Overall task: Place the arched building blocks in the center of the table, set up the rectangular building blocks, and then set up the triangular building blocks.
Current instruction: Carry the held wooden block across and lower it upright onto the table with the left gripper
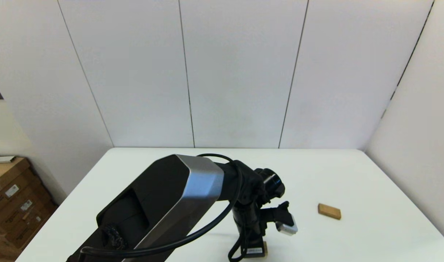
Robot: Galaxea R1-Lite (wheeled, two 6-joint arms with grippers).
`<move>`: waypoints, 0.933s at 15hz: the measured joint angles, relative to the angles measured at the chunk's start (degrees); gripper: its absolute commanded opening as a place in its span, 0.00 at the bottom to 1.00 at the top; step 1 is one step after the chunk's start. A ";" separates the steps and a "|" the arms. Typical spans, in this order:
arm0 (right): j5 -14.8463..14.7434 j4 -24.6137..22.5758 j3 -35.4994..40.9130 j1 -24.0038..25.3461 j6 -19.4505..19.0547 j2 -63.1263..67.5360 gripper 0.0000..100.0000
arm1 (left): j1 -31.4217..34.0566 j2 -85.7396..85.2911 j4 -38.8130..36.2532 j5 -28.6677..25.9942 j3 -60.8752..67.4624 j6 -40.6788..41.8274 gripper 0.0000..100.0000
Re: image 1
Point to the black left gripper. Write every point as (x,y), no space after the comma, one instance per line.
(253,233)

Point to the rectangular wooden building block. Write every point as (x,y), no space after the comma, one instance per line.
(329,211)

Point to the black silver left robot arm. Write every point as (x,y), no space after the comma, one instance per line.
(163,203)

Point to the white flat board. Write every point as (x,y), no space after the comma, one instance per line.
(2,159)

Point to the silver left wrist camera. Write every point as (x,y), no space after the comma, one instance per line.
(286,225)

